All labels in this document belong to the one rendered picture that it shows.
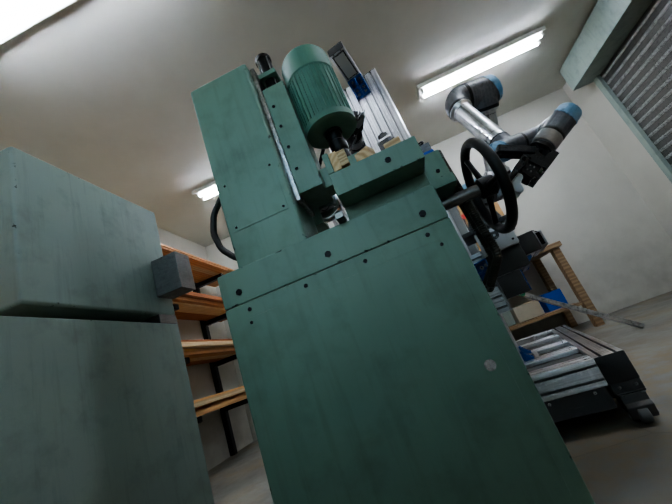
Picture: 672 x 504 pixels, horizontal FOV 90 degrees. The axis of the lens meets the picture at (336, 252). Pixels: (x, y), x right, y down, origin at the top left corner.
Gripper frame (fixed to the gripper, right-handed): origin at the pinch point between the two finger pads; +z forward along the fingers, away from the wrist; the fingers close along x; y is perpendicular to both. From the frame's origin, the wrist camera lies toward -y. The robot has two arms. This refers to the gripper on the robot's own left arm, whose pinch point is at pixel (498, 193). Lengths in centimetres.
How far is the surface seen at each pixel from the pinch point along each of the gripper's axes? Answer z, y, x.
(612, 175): -233, 73, 322
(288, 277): 59, -25, -34
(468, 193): 10.4, -5.8, -13.4
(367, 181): 30, -22, -39
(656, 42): -278, 18, 197
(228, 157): 43, -71, -23
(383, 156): 23, -23, -39
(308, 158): 28, -50, -19
